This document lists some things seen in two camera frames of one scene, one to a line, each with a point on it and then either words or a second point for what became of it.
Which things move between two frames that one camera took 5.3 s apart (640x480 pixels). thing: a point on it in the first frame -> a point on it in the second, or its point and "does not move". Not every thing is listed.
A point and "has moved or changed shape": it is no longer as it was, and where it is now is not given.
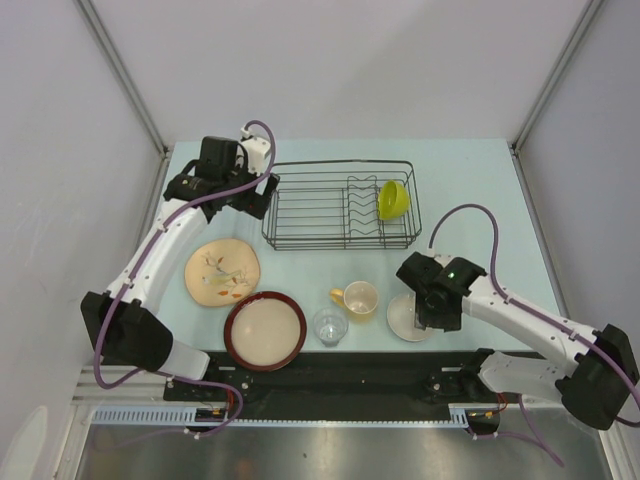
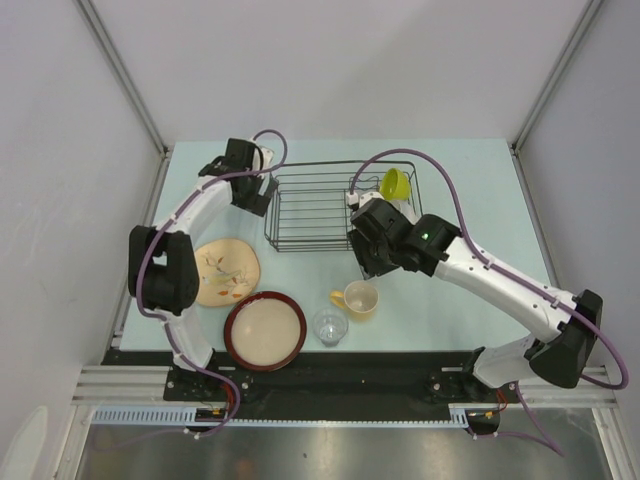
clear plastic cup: x=330 y=324 does not move
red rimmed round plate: x=264 y=331 does not move
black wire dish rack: x=343 y=204 does not move
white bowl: x=401 y=319 -> x=412 y=208
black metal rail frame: x=337 y=378 does not move
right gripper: x=449 y=322 -> x=368 y=267
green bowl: x=393 y=200 has moved or changed shape
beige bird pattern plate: x=221 y=272 does not move
